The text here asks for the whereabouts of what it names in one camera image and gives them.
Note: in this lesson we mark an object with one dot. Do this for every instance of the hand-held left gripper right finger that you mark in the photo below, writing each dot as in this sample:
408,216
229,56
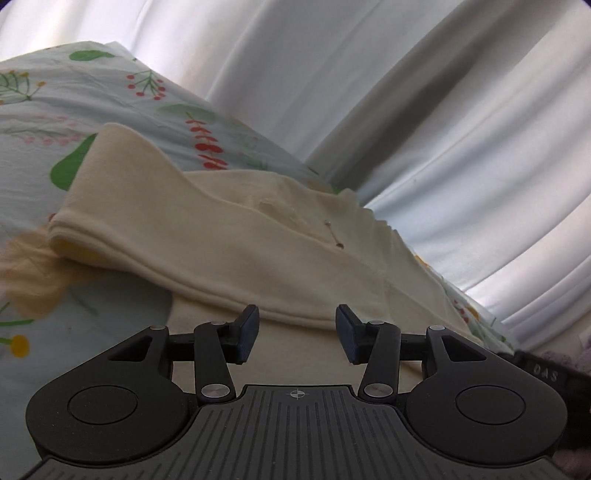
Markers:
347,334

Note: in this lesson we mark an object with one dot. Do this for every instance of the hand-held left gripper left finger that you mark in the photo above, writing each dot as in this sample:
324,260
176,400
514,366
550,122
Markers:
247,332

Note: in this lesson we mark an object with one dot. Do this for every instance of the cream knit sweater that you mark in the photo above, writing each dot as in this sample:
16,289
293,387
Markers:
258,240

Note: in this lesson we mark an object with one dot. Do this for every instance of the white curtain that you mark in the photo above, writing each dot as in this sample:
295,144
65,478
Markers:
415,92

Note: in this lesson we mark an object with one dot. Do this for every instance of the floral printed bedsheet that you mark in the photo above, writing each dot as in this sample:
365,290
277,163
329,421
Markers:
41,124

